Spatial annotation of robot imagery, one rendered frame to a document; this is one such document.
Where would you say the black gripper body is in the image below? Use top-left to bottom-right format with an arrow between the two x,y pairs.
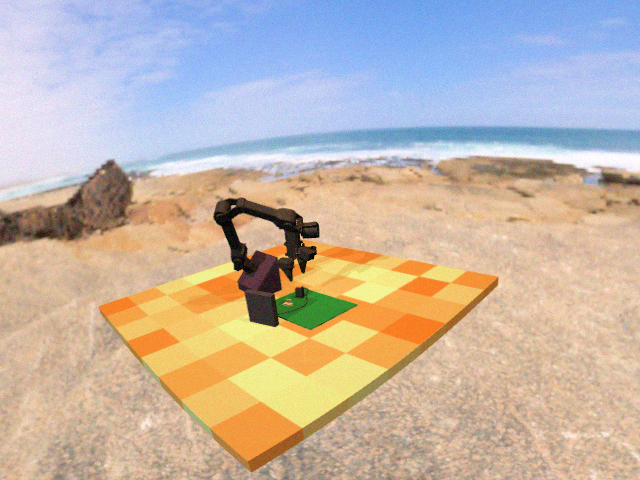
275,239 -> 303,269

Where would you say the green board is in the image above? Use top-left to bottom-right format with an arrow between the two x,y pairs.
276,289 -> 358,330

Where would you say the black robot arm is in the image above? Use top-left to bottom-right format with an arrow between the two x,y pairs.
213,197 -> 320,276

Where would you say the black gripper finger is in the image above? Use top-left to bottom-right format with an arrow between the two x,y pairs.
279,266 -> 295,282
297,257 -> 307,274

